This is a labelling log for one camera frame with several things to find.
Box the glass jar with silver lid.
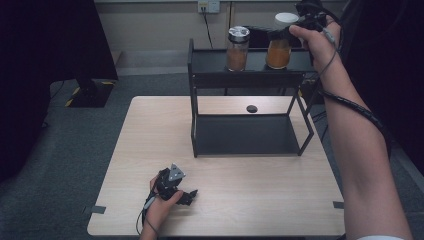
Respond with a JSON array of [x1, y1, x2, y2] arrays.
[[226, 25, 251, 73]]

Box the hand-held gripper cable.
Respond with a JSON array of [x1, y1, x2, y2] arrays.
[[318, 27, 393, 158], [135, 189, 160, 236]]

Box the black metal two-tier rack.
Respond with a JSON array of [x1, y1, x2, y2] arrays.
[[187, 37, 322, 158]]

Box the person's right hand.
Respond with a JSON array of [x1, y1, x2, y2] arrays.
[[288, 14, 343, 74]]

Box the white wall outlet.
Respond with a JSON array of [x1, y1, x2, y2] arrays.
[[197, 0, 221, 14]]

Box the black stand base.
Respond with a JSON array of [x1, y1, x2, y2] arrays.
[[64, 78, 116, 109]]

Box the black chair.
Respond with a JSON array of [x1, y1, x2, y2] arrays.
[[223, 25, 303, 97]]

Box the glass jar with white lid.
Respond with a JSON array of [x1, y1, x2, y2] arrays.
[[265, 12, 300, 70]]

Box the left hand-held gripper cable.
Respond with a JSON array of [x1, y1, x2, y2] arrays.
[[135, 189, 160, 236]]

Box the dark curtain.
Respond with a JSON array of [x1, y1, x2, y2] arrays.
[[339, 0, 424, 168], [0, 0, 120, 184]]

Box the right hand-held gripper cable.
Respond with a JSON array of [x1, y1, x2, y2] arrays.
[[318, 27, 393, 158]]

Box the black outlet cable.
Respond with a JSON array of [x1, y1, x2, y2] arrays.
[[201, 9, 215, 50]]

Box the person's left hand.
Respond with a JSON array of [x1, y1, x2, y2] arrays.
[[145, 176, 185, 231]]

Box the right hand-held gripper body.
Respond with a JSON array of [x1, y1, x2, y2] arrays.
[[294, 0, 329, 33]]

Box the white sleeve cuff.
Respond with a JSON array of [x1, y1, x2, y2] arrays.
[[354, 235, 406, 240]]

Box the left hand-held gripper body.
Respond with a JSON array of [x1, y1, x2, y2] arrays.
[[153, 162, 187, 202]]

